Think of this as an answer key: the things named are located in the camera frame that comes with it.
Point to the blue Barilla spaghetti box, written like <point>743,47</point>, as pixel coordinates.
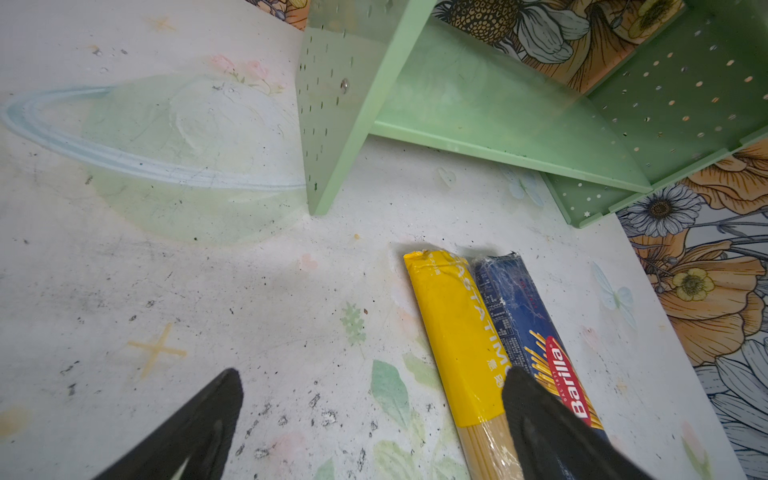
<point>528,334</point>

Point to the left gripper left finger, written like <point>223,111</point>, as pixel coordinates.
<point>193,443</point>

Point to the yellow Pastatime spaghetti bag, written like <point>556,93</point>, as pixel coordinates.
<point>470,358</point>

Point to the green wooden two-tier shelf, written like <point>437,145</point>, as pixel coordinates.
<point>609,101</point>

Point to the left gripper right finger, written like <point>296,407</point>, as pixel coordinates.
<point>551,442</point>

